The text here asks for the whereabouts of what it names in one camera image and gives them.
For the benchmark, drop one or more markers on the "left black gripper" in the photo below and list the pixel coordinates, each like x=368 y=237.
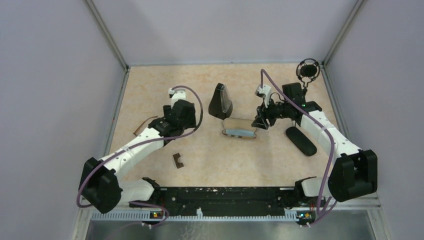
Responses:
x=191 y=122

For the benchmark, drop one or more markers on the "black textured glasses case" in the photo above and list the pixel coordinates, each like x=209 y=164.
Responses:
x=300 y=140

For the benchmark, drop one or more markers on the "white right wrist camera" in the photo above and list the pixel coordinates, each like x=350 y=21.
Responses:
x=264 y=91

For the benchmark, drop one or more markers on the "blue cleaning cloth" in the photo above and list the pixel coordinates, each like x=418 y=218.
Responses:
x=240 y=133

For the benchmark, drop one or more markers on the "brown frame sunglasses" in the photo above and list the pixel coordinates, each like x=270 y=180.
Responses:
x=141 y=126

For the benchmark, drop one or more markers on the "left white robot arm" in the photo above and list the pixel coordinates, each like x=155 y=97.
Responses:
x=100 y=179

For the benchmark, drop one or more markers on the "grey slotted cable duct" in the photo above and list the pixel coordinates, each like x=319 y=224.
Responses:
x=146 y=216

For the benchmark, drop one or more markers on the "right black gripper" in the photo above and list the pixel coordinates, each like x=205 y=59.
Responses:
x=263 y=114

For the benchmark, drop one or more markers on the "small brown case insert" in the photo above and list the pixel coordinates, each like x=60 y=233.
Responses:
x=177 y=160

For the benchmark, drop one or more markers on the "dark triangular glasses case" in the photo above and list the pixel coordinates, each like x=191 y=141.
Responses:
x=220 y=106

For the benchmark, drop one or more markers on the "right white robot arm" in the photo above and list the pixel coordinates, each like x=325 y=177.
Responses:
x=353 y=172

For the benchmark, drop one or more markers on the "plaid glasses case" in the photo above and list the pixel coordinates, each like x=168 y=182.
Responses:
x=240 y=124

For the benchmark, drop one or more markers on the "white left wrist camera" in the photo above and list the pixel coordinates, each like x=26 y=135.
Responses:
x=177 y=94

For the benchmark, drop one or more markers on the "black microphone on tripod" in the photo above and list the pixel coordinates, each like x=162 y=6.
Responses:
x=307 y=71

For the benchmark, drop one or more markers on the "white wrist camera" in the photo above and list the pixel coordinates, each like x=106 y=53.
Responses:
x=264 y=91
x=177 y=94

